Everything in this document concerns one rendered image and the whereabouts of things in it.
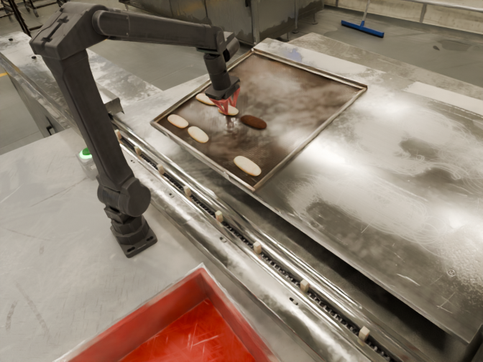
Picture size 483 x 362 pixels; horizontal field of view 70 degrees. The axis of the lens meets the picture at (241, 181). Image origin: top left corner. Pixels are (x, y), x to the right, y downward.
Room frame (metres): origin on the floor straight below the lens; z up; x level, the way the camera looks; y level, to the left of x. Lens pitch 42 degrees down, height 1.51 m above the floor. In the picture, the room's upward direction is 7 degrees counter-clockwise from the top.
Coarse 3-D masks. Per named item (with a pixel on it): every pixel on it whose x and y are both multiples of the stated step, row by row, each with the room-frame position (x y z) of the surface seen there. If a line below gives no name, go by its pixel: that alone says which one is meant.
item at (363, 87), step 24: (264, 72) 1.16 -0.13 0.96; (312, 72) 1.09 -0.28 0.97; (192, 96) 1.13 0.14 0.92; (240, 96) 1.06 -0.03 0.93; (288, 96) 0.99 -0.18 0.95; (240, 120) 0.93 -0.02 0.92; (264, 120) 0.90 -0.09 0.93; (288, 120) 0.88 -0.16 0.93; (192, 144) 0.87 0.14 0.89; (216, 168) 0.75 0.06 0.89
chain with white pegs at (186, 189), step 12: (144, 156) 0.91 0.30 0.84; (156, 168) 0.85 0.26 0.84; (216, 216) 0.59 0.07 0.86; (276, 264) 0.44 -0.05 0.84; (288, 276) 0.41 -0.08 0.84; (300, 288) 0.37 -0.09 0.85; (336, 312) 0.32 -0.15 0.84; (348, 324) 0.29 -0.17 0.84; (360, 336) 0.26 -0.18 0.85; (372, 348) 0.24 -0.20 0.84
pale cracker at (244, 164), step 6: (240, 156) 0.77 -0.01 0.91; (234, 162) 0.75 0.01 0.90; (240, 162) 0.74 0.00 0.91; (246, 162) 0.73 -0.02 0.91; (252, 162) 0.73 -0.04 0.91; (240, 168) 0.72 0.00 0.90; (246, 168) 0.71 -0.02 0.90; (252, 168) 0.71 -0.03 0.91; (258, 168) 0.70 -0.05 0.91; (252, 174) 0.69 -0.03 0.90; (258, 174) 0.69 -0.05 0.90
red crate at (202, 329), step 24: (192, 312) 0.36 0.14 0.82; (216, 312) 0.36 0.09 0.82; (168, 336) 0.32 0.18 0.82; (192, 336) 0.31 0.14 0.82; (216, 336) 0.31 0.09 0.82; (120, 360) 0.28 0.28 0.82; (144, 360) 0.28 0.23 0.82; (168, 360) 0.27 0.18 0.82; (192, 360) 0.27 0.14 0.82; (216, 360) 0.26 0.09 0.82; (240, 360) 0.26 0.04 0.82
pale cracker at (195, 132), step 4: (192, 128) 0.94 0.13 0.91; (196, 128) 0.93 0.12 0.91; (188, 132) 0.93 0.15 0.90; (192, 132) 0.92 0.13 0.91; (196, 132) 0.91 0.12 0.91; (200, 132) 0.91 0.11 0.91; (192, 136) 0.90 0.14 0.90; (196, 136) 0.89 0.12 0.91; (200, 136) 0.89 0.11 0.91; (204, 136) 0.88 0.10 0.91; (196, 140) 0.88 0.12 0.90; (200, 140) 0.87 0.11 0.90; (204, 140) 0.87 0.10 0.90
